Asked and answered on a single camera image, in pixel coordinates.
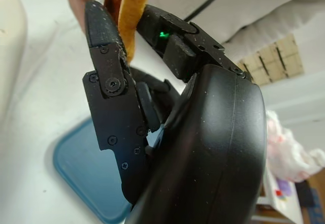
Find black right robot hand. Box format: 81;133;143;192
82;0;269;224

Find browned toast slice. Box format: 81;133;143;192
104;0;150;64

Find cream white toaster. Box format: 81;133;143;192
0;0;28;123

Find pink white plastic bag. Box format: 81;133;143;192
265;109;325;184

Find white printed carton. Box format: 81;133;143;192
255;175;304;224

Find wooden crates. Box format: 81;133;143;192
237;33;305;87

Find blue plastic tray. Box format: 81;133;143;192
52;118;133;224

